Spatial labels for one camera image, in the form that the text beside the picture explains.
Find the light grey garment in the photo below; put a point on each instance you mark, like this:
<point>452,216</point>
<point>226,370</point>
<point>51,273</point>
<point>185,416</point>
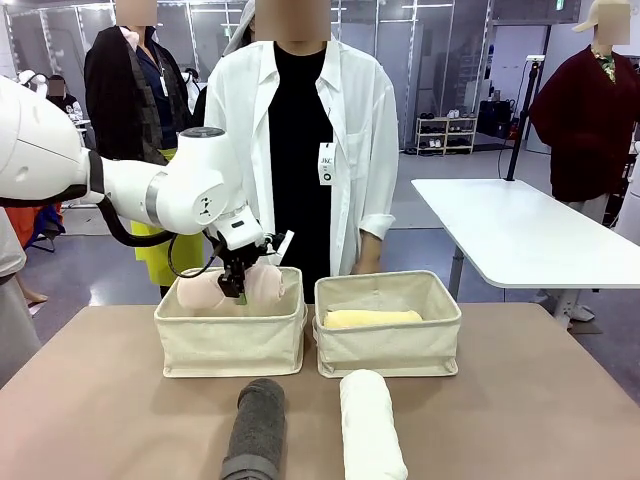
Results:
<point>12,300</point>

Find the pink towel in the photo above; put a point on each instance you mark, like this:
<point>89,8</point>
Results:
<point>200,295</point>

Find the person in printed black shirt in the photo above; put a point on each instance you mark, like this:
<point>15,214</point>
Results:
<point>67,107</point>

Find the black t-shirt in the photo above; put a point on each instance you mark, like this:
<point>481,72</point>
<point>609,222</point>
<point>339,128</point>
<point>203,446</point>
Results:
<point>300,175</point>

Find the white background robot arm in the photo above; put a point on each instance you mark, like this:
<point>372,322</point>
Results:
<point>27,77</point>

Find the bare mannequin legs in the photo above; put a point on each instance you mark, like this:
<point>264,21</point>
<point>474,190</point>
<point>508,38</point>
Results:
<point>35,298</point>

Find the black tripod pole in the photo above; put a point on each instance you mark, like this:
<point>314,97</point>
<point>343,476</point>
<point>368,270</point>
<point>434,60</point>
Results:
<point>520,140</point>

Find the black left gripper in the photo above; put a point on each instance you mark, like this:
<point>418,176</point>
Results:
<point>237,262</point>

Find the wooden shoe rack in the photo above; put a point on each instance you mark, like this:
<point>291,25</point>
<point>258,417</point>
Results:
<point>445,135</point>

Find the yellow towel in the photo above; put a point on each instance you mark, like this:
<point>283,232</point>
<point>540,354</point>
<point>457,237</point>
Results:
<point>370,318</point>

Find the person's left hand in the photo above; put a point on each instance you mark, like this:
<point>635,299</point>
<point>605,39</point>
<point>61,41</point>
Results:
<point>367,262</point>

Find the person's left forearm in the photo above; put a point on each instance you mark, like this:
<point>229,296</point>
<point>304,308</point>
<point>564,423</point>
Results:
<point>372,244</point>

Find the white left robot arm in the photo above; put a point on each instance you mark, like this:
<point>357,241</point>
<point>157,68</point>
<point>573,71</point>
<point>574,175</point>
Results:
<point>190,195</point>

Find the white open shirt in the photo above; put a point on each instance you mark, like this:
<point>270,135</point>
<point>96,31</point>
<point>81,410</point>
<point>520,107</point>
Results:
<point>360,150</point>

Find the mannequin in maroon coat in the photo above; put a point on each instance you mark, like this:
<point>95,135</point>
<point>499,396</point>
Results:
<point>585,125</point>

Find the black case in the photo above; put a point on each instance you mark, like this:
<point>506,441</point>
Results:
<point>495,120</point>

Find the white side table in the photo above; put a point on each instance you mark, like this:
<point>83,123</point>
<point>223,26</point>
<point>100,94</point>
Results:
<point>525,230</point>

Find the beige fabric basket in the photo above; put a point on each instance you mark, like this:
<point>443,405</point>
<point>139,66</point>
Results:
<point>385,350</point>
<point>230,345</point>

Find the grey towel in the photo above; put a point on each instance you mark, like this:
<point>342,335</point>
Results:
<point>257,430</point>

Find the white sneaker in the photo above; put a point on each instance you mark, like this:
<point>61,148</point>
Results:
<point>582,312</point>

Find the grey hooded garment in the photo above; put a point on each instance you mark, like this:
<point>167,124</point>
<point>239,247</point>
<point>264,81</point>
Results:
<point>240,35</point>

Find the white towel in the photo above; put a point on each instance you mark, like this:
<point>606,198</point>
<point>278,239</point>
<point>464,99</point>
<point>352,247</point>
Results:
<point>370,430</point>

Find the orange garment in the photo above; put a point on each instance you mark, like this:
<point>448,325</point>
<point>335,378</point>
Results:
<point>37,220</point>

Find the beige cap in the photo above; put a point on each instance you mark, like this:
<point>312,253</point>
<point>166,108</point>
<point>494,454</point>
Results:
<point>587,22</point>

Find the white name tag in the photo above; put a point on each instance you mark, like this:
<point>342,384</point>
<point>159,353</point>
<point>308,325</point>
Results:
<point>327,165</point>

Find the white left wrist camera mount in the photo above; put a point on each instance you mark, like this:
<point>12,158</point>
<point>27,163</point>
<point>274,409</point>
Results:
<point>284,247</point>

